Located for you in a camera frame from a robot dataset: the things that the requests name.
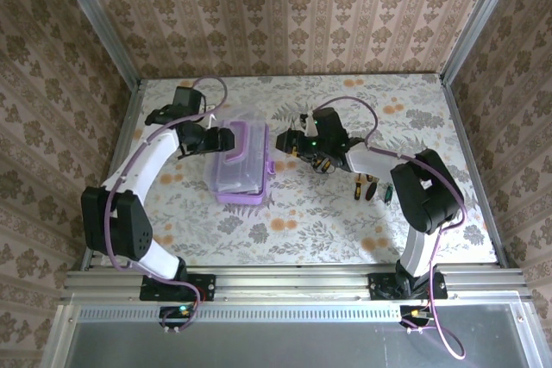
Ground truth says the purple clear-lidded tool box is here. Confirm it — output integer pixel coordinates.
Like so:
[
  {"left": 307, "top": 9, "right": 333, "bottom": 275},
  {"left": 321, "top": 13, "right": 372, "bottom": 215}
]
[{"left": 202, "top": 105, "right": 277, "bottom": 207}]

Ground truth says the small black controller board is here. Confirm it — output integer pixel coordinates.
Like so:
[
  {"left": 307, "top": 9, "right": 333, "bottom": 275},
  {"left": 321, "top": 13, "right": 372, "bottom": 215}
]
[
  {"left": 399, "top": 305, "right": 435, "bottom": 329},
  {"left": 159, "top": 305, "right": 195, "bottom": 329}
]

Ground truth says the grey metal panel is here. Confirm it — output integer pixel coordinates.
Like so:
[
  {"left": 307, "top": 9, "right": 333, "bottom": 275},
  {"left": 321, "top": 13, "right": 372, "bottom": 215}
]
[{"left": 64, "top": 321, "right": 538, "bottom": 368}]

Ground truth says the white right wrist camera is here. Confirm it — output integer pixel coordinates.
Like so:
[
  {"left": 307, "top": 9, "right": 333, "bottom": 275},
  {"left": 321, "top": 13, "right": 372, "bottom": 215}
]
[{"left": 300, "top": 111, "right": 319, "bottom": 136}]

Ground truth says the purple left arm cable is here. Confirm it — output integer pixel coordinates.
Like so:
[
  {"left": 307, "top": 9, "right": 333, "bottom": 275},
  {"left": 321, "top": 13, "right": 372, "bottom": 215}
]
[{"left": 105, "top": 76, "right": 229, "bottom": 333}]

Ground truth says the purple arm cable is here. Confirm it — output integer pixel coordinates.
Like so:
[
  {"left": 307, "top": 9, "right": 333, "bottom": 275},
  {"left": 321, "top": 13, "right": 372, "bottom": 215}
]
[
  {"left": 105, "top": 76, "right": 229, "bottom": 333},
  {"left": 312, "top": 96, "right": 470, "bottom": 363}
]

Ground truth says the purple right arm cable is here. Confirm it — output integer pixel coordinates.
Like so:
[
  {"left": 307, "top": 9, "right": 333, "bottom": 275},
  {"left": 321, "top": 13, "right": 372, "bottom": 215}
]
[{"left": 312, "top": 96, "right": 470, "bottom": 363}]

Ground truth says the aluminium table side rail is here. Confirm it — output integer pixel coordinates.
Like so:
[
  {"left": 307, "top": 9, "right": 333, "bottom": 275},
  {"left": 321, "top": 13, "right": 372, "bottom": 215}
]
[
  {"left": 79, "top": 78, "right": 146, "bottom": 272},
  {"left": 439, "top": 74, "right": 511, "bottom": 269}
]

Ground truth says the aluminium frame cross rail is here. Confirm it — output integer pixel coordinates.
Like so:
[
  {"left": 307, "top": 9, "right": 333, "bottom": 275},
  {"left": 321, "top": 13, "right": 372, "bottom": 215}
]
[{"left": 60, "top": 267, "right": 534, "bottom": 303}]

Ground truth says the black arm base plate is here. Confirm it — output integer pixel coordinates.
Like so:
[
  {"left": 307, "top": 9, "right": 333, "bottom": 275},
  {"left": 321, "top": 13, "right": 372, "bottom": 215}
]
[
  {"left": 367, "top": 272, "right": 449, "bottom": 300},
  {"left": 139, "top": 273, "right": 216, "bottom": 303}
]

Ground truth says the aluminium frame post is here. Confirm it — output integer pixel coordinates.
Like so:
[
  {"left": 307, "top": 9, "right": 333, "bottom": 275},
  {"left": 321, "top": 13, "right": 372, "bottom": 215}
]
[
  {"left": 47, "top": 0, "right": 142, "bottom": 87},
  {"left": 440, "top": 0, "right": 525, "bottom": 84}
]

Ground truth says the grey slotted cable duct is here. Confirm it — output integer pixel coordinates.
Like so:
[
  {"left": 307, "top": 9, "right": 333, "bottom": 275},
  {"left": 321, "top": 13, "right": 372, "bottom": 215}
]
[{"left": 77, "top": 303, "right": 402, "bottom": 322}]

